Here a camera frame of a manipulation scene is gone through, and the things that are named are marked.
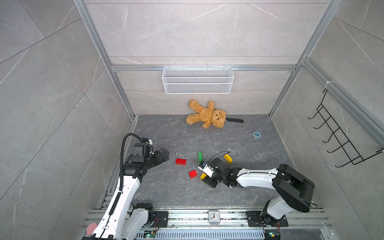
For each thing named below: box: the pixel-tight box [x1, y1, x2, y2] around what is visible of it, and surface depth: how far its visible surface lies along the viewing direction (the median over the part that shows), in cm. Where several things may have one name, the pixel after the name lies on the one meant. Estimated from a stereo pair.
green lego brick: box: [198, 152, 203, 164], surface depth 96 cm
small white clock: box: [208, 210, 221, 225], surface depth 74 cm
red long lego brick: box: [175, 158, 187, 166], surface depth 95 cm
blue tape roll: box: [253, 131, 261, 139], surface depth 109 cm
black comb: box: [225, 117, 244, 124], surface depth 120 cm
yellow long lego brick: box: [223, 154, 233, 164], surface depth 96 cm
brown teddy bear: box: [186, 99, 227, 129], surface depth 113 cm
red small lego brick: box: [189, 170, 198, 179], surface depth 90 cm
